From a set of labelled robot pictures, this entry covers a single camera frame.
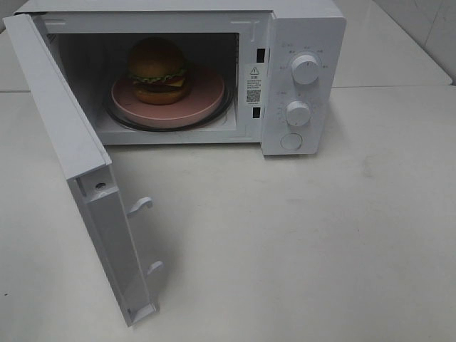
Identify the round white door button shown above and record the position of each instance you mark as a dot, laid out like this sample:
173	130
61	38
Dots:
291	141

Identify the pink round plate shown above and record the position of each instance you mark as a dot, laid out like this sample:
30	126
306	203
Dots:
206	93

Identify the toy hamburger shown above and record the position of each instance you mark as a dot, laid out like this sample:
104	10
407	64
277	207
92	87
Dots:
158	71

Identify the white microwave door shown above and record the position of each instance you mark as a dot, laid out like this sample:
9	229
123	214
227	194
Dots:
87	168

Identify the glass microwave turntable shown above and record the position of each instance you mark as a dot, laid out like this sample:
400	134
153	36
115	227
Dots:
220	116

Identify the white warning label sticker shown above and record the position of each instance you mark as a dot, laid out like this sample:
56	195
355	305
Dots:
253	83

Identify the white microwave oven body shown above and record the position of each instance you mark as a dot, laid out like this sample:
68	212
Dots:
90	41

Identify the white upper power knob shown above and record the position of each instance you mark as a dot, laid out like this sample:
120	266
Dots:
305	68

